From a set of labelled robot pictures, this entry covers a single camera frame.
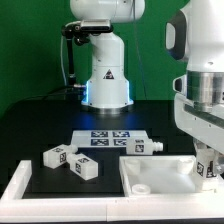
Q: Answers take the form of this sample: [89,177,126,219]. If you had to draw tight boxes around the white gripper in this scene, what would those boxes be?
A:
[173,75,224,174]

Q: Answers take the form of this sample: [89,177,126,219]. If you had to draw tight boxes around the white square tabletop part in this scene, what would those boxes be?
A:
[119,156,224,197]

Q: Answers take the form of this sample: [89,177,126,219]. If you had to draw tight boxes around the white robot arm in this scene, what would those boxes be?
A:
[70,0,224,176]

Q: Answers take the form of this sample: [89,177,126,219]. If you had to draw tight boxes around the white marker sheet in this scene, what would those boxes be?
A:
[71,130,147,148]

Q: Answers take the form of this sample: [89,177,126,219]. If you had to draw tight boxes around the white U-shaped fence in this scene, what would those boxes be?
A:
[0,160,224,223]

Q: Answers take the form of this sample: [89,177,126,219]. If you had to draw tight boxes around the black cables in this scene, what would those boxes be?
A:
[13,84,88,103]

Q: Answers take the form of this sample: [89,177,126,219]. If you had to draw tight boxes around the black camera on stand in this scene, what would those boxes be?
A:
[61,20,113,85]

